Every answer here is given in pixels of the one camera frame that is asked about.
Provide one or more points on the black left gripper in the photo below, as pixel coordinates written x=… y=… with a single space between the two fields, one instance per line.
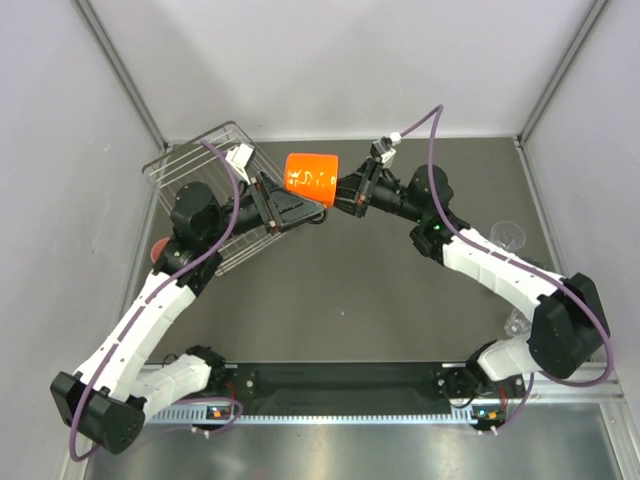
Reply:
x=278 y=207

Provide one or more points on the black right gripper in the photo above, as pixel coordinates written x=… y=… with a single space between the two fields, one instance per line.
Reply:
x=365 y=180

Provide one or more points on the orange mug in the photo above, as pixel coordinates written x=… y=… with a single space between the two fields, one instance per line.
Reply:
x=313 y=176

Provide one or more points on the large clear plastic cup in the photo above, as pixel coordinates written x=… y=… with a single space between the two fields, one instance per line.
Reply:
x=507 y=235

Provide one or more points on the small clear plastic cup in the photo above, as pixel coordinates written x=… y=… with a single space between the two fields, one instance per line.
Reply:
x=517 y=324

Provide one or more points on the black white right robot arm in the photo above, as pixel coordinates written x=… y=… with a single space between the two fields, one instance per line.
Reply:
x=567 y=319

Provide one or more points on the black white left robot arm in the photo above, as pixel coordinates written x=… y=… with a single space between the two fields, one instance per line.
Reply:
x=106 y=399

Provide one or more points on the pink plastic cup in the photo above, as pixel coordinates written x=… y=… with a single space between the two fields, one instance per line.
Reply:
x=157 y=248

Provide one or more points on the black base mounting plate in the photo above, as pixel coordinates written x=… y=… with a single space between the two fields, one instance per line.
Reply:
x=360 y=388

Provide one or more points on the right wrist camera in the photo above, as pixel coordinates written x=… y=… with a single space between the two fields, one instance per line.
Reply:
x=383 y=150

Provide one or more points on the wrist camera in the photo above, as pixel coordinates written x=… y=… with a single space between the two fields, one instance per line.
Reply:
x=239 y=157
x=383 y=150

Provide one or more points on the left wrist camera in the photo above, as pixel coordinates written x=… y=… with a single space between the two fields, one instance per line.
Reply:
x=239 y=157

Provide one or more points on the wire dish rack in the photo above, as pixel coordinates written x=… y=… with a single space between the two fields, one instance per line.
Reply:
x=190 y=162

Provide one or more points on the aluminium frame post left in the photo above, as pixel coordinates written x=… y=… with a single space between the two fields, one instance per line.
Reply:
x=99 y=33

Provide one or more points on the aluminium frame post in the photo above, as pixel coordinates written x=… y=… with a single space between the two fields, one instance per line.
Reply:
x=587 y=25
x=99 y=33

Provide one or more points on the aluminium frame post right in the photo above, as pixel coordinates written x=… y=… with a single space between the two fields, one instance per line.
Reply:
x=587 y=25

